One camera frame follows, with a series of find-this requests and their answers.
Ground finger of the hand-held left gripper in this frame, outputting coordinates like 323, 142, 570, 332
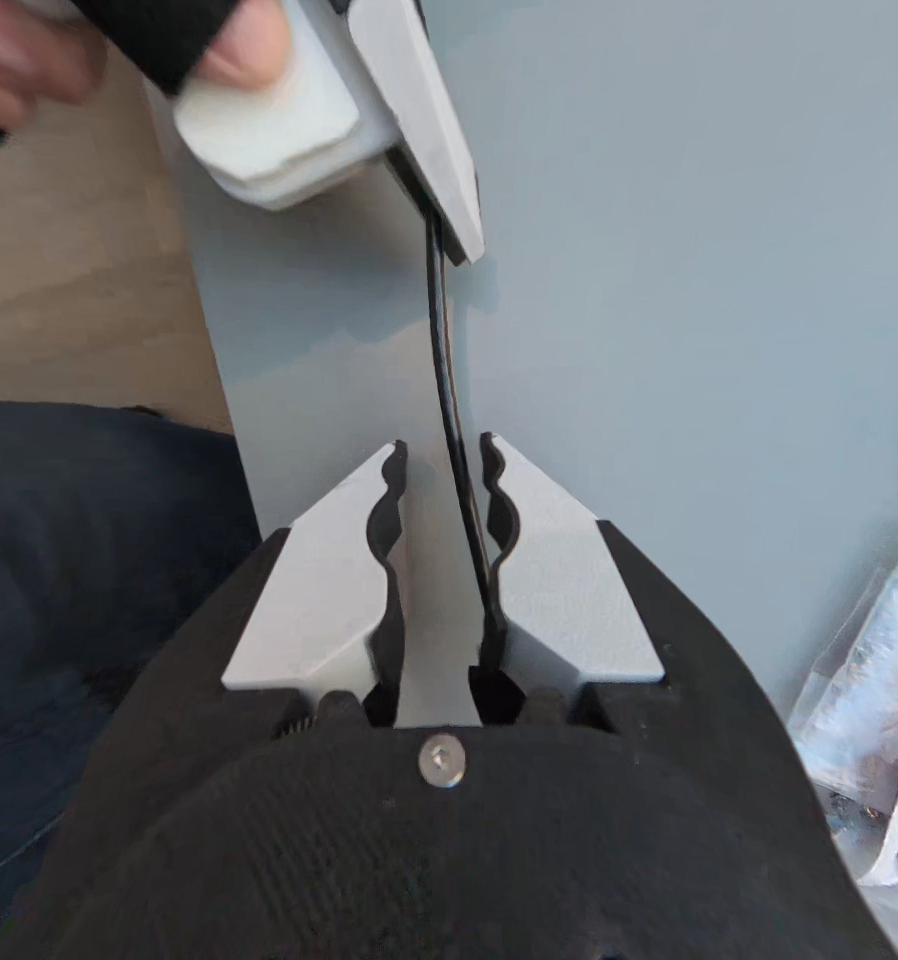
346, 0, 487, 267

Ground black ethernet cable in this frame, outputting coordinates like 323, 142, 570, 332
425, 208, 508, 669

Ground clear bag of metal parts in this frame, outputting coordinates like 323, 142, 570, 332
786, 516, 898, 822

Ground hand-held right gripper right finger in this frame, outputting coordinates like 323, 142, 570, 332
467, 430, 666, 725

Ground grey desk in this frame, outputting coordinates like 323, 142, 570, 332
143, 0, 898, 960

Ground person's dark trousers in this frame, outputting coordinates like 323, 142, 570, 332
0, 399, 264, 931

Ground person's left hand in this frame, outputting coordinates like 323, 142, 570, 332
0, 0, 294, 130

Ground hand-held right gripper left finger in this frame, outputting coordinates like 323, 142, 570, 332
221, 439, 409, 727

